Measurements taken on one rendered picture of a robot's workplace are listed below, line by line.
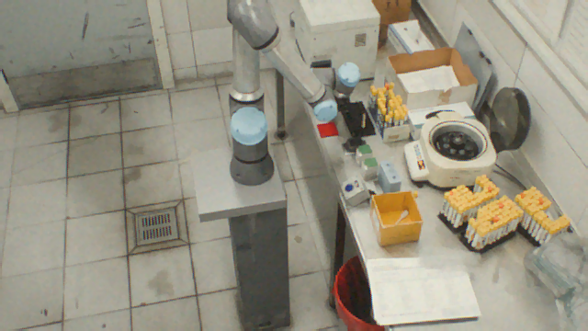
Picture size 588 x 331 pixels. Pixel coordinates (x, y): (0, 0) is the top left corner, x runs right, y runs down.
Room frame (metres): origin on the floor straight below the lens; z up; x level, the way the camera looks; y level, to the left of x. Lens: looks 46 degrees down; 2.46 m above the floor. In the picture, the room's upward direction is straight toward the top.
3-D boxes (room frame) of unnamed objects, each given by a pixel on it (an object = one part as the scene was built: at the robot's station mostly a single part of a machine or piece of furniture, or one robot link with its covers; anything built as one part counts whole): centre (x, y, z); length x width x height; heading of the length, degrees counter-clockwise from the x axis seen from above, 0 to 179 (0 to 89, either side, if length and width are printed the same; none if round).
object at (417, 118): (1.73, -0.51, 0.92); 0.24 x 0.12 x 0.10; 104
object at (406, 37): (2.26, -0.46, 0.94); 0.22 x 0.12 x 0.13; 18
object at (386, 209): (1.26, -0.29, 0.92); 0.13 x 0.13 x 0.10; 11
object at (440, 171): (1.55, -0.51, 0.94); 0.30 x 0.24 x 0.12; 95
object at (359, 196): (1.39, -0.19, 0.92); 0.13 x 0.07 x 0.08; 104
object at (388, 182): (1.42, -0.28, 0.92); 0.10 x 0.07 x 0.10; 16
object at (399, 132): (1.77, -0.31, 0.91); 0.20 x 0.10 x 0.07; 14
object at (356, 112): (1.78, -0.20, 0.93); 0.17 x 0.09 x 0.11; 14
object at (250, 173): (1.48, 0.18, 0.97); 0.15 x 0.15 x 0.10
